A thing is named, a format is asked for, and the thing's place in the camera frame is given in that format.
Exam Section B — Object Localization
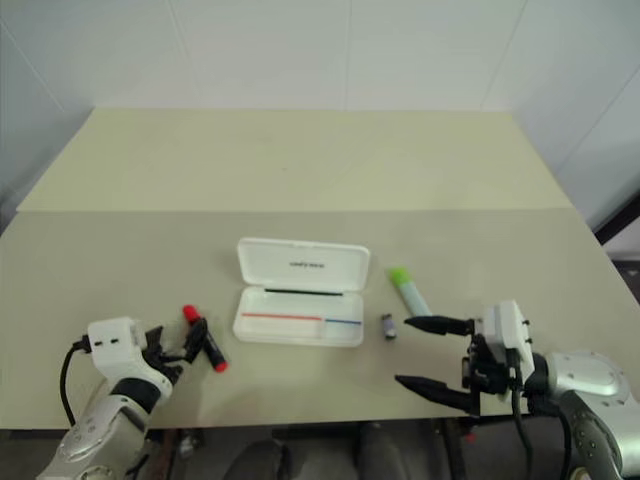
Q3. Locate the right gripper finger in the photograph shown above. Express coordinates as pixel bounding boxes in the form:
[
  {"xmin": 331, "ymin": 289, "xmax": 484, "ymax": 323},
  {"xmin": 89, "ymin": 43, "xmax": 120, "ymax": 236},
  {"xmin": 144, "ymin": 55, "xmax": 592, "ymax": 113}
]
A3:
[
  {"xmin": 394, "ymin": 374, "xmax": 475, "ymax": 417},
  {"xmin": 403, "ymin": 314, "xmax": 477, "ymax": 338}
]

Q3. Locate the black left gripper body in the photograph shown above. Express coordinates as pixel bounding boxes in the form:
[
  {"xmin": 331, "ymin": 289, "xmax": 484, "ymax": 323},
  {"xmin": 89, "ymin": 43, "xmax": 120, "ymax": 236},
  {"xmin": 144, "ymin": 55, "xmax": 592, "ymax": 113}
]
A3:
[{"xmin": 141, "ymin": 324, "xmax": 185, "ymax": 387}]

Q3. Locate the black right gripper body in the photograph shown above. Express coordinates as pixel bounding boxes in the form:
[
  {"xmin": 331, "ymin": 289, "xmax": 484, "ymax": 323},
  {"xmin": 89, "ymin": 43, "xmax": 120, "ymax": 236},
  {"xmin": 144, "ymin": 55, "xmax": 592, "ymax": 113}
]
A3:
[{"xmin": 460, "ymin": 331, "xmax": 517, "ymax": 417}]

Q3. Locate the red and black marker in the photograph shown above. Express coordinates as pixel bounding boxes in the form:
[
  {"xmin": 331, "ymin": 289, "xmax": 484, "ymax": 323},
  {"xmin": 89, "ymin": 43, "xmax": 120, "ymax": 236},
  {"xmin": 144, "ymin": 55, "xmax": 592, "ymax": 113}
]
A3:
[{"xmin": 181, "ymin": 303, "xmax": 231, "ymax": 375}]

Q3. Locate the green capped pale marker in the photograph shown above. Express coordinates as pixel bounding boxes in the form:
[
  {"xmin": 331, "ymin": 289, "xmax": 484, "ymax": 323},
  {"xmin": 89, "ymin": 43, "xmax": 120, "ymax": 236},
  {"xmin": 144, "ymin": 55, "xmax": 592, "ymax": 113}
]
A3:
[{"xmin": 388, "ymin": 266, "xmax": 434, "ymax": 319}]

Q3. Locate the white plastic pencil case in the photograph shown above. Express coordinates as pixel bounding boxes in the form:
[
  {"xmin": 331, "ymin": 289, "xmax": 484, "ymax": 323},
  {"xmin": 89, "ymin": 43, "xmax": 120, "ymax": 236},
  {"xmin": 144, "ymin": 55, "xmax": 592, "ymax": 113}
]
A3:
[{"xmin": 232, "ymin": 236, "xmax": 372, "ymax": 349}]

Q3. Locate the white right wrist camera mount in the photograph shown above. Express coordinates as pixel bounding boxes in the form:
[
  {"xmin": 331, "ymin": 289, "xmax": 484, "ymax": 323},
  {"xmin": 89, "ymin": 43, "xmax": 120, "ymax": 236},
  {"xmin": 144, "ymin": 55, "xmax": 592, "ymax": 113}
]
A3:
[{"xmin": 481, "ymin": 299, "xmax": 536, "ymax": 404}]

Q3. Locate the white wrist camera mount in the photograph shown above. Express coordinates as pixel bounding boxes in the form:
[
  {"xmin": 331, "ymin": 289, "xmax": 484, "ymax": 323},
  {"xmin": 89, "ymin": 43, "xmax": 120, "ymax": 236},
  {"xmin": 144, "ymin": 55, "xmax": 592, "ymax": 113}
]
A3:
[
  {"xmin": 85, "ymin": 316, "xmax": 174, "ymax": 401},
  {"xmin": 481, "ymin": 299, "xmax": 536, "ymax": 404}
]

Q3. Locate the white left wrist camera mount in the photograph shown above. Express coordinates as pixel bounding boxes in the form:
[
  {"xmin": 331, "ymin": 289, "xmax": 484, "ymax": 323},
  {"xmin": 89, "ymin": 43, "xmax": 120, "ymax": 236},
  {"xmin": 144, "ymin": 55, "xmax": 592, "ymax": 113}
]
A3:
[{"xmin": 85, "ymin": 316, "xmax": 174, "ymax": 401}]

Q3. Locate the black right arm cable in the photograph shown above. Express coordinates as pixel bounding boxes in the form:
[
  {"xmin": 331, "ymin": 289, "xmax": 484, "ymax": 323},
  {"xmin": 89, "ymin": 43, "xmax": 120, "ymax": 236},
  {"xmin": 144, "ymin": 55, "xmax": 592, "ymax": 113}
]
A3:
[{"xmin": 505, "ymin": 349, "xmax": 576, "ymax": 480}]

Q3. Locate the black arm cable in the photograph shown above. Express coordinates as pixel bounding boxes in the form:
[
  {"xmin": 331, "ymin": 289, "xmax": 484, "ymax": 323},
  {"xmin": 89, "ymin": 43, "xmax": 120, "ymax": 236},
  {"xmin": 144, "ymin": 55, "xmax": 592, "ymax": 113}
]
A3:
[
  {"xmin": 59, "ymin": 338, "xmax": 92, "ymax": 427},
  {"xmin": 505, "ymin": 349, "xmax": 576, "ymax": 480}
]

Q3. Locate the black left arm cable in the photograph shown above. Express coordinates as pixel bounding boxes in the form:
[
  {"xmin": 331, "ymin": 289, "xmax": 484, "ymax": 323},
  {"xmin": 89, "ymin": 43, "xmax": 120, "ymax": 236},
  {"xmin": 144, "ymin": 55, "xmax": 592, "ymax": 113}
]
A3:
[{"xmin": 59, "ymin": 338, "xmax": 92, "ymax": 427}]

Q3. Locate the black metal frame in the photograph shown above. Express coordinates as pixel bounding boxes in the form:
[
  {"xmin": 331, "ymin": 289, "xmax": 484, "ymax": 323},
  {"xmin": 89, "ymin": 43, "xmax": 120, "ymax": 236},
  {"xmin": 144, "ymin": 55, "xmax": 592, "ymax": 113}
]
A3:
[{"xmin": 591, "ymin": 185, "xmax": 640, "ymax": 247}]

